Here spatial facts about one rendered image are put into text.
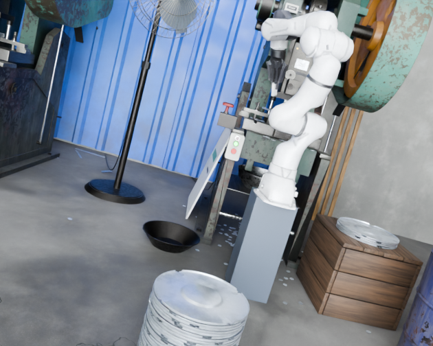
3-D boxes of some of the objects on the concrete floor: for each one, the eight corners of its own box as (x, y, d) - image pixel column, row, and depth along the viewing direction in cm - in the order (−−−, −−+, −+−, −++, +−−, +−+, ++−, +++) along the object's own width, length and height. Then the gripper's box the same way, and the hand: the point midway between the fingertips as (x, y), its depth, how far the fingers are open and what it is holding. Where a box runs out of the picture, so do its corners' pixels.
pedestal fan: (162, 216, 259) (236, -62, 227) (77, 197, 250) (142, -95, 218) (161, 168, 381) (210, -18, 349) (104, 154, 372) (148, -38, 340)
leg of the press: (305, 272, 236) (361, 112, 218) (284, 266, 236) (339, 106, 218) (284, 220, 327) (322, 104, 308) (269, 216, 326) (306, 99, 308)
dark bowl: (194, 264, 206) (198, 251, 205) (133, 248, 205) (137, 234, 204) (198, 241, 235) (202, 230, 234) (145, 227, 235) (148, 215, 233)
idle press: (14, 198, 223) (84, -173, 188) (-169, 145, 224) (-133, -234, 189) (106, 154, 373) (155, -57, 338) (-3, 123, 374) (34, -91, 339)
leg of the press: (211, 246, 235) (259, 83, 217) (190, 240, 235) (237, 77, 217) (216, 201, 325) (250, 84, 307) (201, 197, 325) (234, 79, 307)
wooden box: (396, 331, 196) (423, 262, 189) (317, 314, 191) (343, 242, 184) (361, 288, 235) (383, 230, 228) (295, 273, 230) (316, 213, 223)
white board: (185, 218, 267) (231, 132, 256) (188, 196, 316) (226, 123, 305) (187, 219, 267) (233, 133, 256) (189, 197, 316) (228, 124, 305)
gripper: (263, 47, 217) (259, 94, 228) (284, 51, 209) (279, 99, 219) (273, 46, 222) (269, 91, 232) (293, 50, 214) (288, 97, 224)
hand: (274, 88), depth 224 cm, fingers closed
